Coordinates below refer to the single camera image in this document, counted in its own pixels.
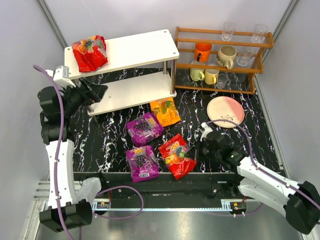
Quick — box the small red candy bag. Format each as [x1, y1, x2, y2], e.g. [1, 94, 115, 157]
[158, 133, 197, 180]

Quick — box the large red candy bag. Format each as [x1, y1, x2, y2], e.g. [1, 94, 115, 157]
[71, 35, 108, 73]

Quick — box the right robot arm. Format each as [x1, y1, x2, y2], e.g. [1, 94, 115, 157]
[195, 132, 320, 235]

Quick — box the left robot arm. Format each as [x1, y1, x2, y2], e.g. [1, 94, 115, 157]
[37, 79, 108, 233]

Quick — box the white two-tier shelf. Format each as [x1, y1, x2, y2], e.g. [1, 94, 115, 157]
[64, 29, 180, 116]

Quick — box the yellow mango candy bag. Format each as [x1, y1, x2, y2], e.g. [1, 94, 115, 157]
[150, 97, 181, 127]

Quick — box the purple candy bag upper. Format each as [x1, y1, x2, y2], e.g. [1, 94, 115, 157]
[125, 112, 164, 147]

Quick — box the purple candy bag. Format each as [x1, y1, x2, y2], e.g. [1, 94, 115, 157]
[125, 145, 160, 183]
[125, 112, 164, 147]

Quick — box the purple candy bag lower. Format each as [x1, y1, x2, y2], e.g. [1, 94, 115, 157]
[125, 145, 160, 183]

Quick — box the clear glass bottom shelf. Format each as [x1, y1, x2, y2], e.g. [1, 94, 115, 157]
[216, 74, 229, 89]

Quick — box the clear glass shelf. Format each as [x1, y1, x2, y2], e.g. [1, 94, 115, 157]
[216, 74, 229, 89]
[236, 49, 255, 67]

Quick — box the clear glass middle shelf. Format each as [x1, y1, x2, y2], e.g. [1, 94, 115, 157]
[236, 49, 255, 67]

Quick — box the pink beige plate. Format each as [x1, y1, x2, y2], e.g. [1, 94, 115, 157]
[206, 96, 245, 125]

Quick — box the yellow mug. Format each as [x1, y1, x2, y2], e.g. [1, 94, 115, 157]
[204, 69, 220, 85]

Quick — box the green mug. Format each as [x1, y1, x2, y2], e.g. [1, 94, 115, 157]
[190, 68, 205, 82]

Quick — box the wooden cup rack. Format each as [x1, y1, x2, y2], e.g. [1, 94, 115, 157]
[174, 26, 275, 95]

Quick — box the beige ceramic mug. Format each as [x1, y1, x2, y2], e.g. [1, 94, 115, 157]
[216, 45, 237, 70]

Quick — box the orange mug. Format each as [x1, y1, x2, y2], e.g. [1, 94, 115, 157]
[194, 42, 212, 63]

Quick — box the clear glass top left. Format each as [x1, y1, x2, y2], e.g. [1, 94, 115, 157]
[221, 22, 236, 42]

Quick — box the clear glass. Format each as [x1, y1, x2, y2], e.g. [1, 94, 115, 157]
[251, 24, 269, 43]
[221, 22, 236, 42]

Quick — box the clear glass top right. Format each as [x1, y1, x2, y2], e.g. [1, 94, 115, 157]
[251, 24, 269, 43]

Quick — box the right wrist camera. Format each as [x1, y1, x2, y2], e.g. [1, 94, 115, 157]
[199, 122, 213, 142]

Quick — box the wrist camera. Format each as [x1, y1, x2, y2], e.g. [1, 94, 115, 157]
[199, 122, 213, 142]
[45, 65, 76, 89]

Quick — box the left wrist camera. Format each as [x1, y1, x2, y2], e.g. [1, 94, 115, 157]
[45, 65, 76, 89]

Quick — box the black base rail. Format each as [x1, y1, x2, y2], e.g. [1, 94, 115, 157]
[74, 172, 243, 208]

